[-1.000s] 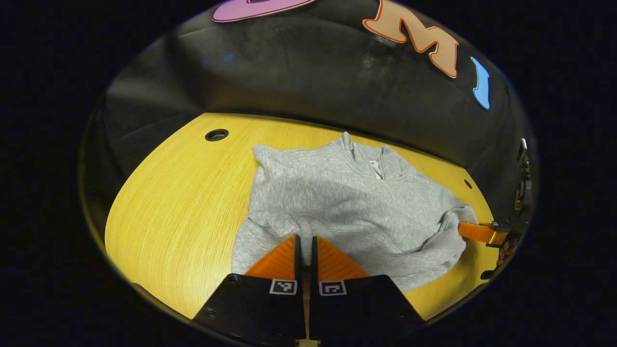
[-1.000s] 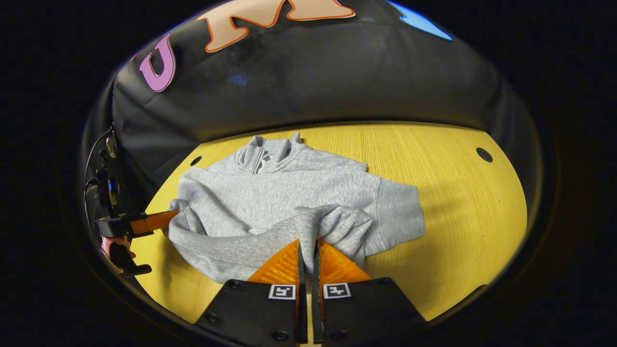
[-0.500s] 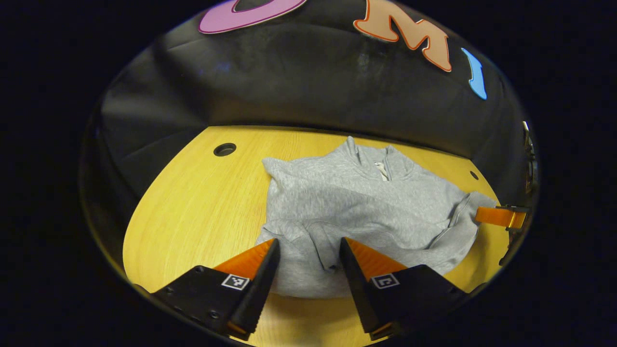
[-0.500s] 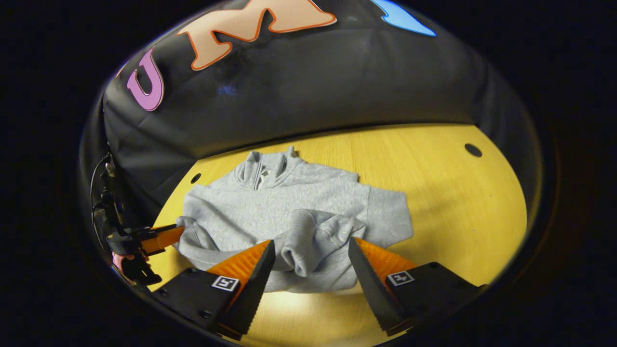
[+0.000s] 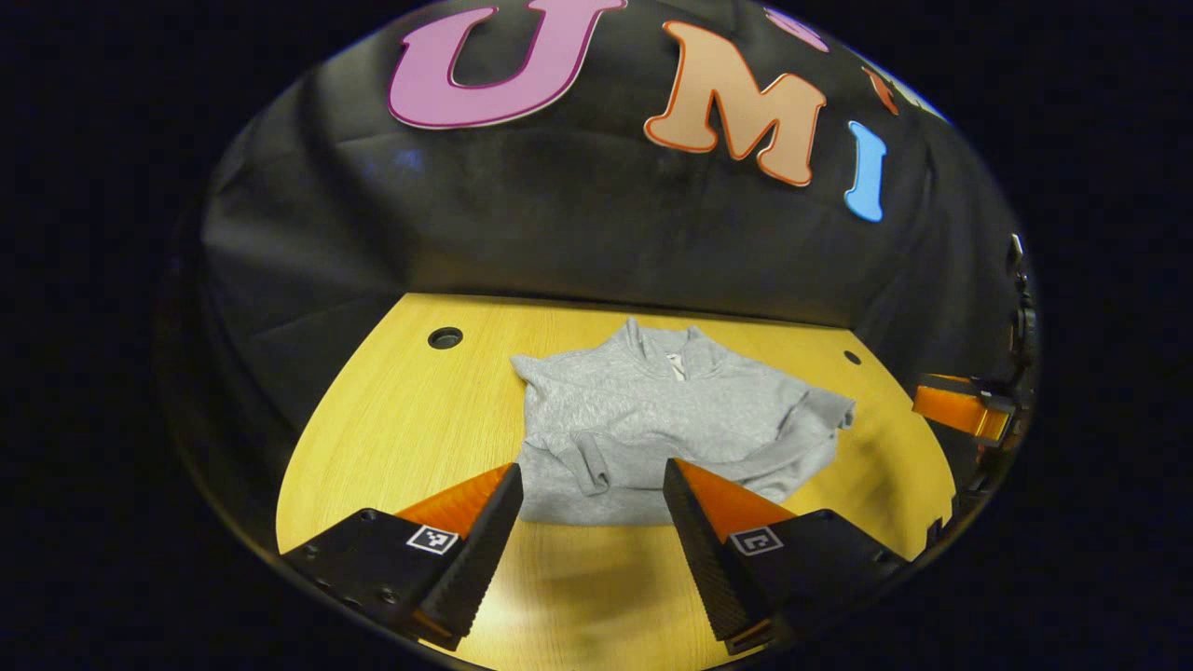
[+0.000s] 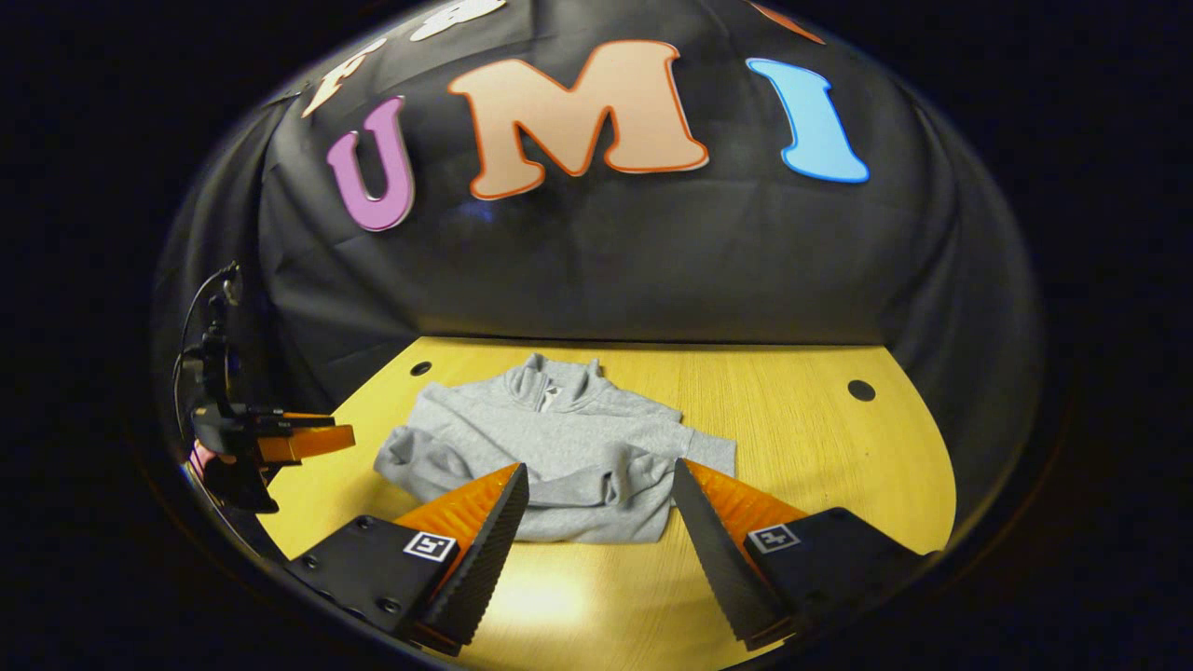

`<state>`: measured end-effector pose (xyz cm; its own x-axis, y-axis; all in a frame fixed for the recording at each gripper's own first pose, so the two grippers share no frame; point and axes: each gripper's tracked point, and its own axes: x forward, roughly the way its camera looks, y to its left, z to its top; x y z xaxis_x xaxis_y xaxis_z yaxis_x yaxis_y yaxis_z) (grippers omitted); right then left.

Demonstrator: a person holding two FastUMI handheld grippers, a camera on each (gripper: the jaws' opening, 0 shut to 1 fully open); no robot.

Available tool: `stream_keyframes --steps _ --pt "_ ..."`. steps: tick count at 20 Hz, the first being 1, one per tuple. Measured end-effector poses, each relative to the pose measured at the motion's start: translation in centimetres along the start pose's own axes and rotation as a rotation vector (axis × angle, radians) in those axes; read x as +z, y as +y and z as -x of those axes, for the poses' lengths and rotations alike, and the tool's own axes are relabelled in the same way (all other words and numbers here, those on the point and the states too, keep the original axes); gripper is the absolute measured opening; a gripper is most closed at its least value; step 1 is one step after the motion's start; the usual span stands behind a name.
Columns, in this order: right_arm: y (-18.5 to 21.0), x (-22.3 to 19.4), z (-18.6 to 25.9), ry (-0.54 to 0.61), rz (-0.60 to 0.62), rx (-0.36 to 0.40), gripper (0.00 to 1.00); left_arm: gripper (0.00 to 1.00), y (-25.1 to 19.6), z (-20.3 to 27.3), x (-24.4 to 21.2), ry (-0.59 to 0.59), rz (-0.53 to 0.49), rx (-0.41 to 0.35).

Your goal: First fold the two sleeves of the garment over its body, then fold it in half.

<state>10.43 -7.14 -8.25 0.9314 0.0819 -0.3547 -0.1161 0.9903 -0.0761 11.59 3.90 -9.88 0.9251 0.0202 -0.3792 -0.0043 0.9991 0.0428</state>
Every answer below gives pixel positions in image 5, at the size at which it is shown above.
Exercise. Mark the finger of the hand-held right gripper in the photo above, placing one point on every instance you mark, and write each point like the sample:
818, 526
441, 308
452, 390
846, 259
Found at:
960, 410

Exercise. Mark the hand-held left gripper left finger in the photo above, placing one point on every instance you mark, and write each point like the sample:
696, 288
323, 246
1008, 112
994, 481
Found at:
480, 550

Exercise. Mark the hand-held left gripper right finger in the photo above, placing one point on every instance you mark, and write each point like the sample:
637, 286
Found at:
704, 550

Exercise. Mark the grey zip-neck sweatshirt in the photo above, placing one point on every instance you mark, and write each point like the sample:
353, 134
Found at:
652, 419

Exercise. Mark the black backdrop cloth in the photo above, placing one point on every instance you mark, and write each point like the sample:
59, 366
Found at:
559, 214

